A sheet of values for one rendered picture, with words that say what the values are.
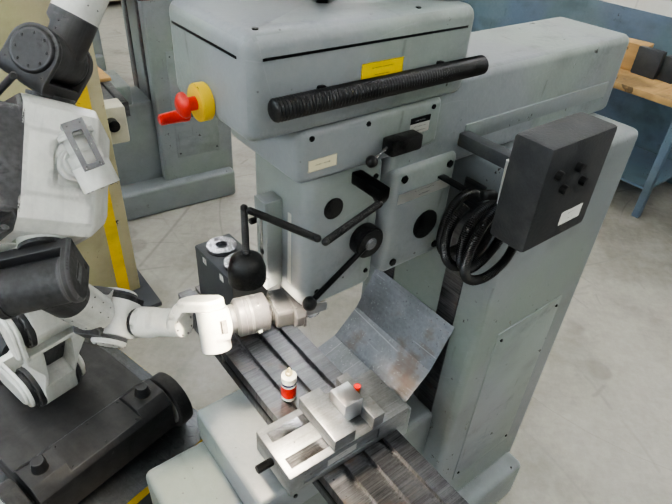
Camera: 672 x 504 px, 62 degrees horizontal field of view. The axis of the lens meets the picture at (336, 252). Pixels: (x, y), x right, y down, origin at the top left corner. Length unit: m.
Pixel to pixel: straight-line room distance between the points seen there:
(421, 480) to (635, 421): 1.80
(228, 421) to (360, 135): 0.91
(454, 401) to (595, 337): 1.82
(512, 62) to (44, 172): 0.94
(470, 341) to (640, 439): 1.61
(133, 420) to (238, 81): 1.35
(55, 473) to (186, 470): 0.41
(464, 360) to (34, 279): 1.05
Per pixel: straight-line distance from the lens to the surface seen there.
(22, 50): 1.20
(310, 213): 1.02
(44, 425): 2.06
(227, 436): 1.56
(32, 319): 1.65
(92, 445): 1.93
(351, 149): 0.98
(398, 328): 1.64
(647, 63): 4.76
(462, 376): 1.61
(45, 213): 1.14
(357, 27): 0.90
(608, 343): 3.40
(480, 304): 1.44
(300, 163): 0.92
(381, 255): 1.20
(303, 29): 0.84
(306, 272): 1.10
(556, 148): 0.98
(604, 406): 3.06
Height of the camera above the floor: 2.10
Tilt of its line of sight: 36 degrees down
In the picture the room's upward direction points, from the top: 4 degrees clockwise
